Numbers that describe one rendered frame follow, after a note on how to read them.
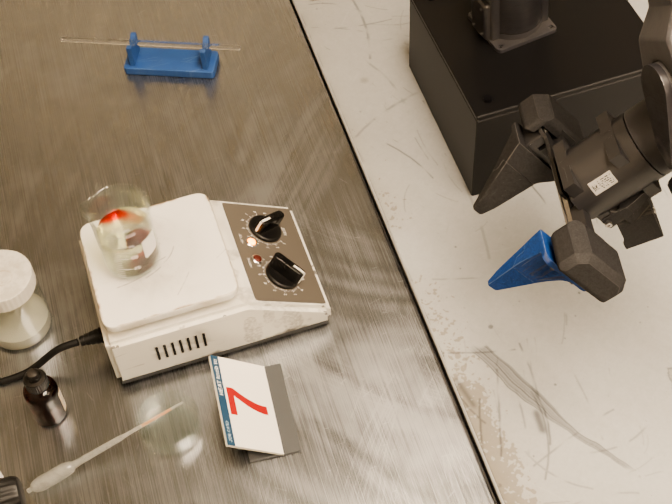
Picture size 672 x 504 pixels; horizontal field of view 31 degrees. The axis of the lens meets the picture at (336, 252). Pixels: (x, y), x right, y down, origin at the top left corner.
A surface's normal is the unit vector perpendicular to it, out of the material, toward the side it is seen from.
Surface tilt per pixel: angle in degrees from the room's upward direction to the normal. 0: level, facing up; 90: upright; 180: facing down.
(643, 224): 87
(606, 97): 90
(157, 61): 0
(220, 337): 90
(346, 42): 0
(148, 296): 0
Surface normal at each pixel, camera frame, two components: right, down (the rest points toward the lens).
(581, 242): 0.02, -0.68
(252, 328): 0.31, 0.75
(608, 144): -0.69, -0.46
